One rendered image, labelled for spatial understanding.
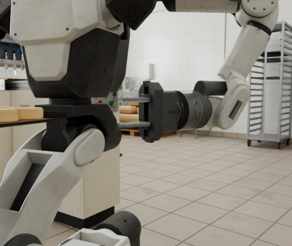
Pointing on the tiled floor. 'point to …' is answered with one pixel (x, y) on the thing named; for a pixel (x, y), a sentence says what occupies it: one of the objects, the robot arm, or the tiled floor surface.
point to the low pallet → (139, 134)
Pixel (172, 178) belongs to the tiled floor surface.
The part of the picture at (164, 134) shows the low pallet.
